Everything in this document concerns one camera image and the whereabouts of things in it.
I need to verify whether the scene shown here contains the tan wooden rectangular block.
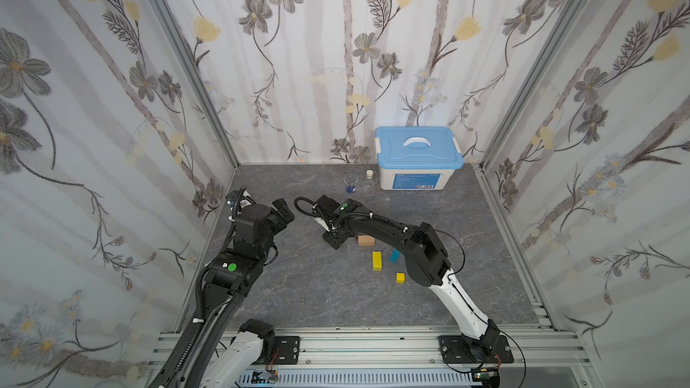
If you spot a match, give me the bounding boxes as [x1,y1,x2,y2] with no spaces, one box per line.
[358,235,376,247]

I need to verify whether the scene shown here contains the yellow rectangular block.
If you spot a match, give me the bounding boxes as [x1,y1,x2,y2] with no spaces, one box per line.
[371,251,383,271]

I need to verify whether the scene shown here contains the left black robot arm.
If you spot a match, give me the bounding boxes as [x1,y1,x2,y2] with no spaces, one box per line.
[149,187,295,387]

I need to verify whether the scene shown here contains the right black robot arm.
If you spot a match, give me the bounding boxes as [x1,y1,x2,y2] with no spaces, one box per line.
[294,195,515,366]

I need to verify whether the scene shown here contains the glass beaker blue liquid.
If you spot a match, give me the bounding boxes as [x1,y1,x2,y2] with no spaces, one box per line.
[343,172,359,193]

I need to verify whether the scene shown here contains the small clear corked bottle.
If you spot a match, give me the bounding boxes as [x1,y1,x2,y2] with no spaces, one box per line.
[363,170,377,196]

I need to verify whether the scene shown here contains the teal rectangular block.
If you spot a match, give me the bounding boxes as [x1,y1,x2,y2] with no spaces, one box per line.
[390,250,402,262]

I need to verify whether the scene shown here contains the blue lid storage box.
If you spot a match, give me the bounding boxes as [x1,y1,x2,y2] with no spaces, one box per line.
[375,127,465,190]

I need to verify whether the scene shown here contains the small circuit board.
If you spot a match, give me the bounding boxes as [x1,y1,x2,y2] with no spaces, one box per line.
[251,370,280,384]

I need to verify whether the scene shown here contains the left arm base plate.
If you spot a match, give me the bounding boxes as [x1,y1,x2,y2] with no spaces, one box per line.
[254,336,301,366]

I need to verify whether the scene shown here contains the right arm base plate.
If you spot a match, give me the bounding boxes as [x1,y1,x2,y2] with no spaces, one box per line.
[438,335,515,366]

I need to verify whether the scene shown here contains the white slotted cable duct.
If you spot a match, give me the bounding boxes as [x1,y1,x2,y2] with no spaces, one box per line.
[231,368,483,387]

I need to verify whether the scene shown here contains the aluminium frame rail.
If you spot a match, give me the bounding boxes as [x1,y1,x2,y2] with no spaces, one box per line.
[144,325,594,370]

